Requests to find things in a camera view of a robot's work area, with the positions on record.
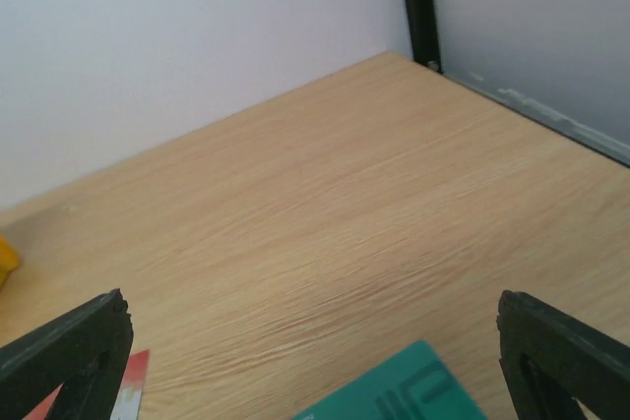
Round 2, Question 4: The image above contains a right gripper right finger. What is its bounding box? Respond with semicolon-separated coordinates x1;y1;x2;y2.
497;290;629;419

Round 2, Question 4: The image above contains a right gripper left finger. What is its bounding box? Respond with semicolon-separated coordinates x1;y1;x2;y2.
1;288;134;419

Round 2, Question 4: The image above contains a red credit card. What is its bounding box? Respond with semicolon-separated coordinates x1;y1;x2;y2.
25;349;150;420

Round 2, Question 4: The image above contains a green VIP credit card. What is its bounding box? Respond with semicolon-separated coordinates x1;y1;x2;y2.
295;340;485;420

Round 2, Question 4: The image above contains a right yellow bin in row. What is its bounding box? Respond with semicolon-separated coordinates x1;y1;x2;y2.
0;236;21;286

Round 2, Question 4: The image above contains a black corner frame post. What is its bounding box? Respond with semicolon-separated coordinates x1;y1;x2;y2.
405;0;442;74

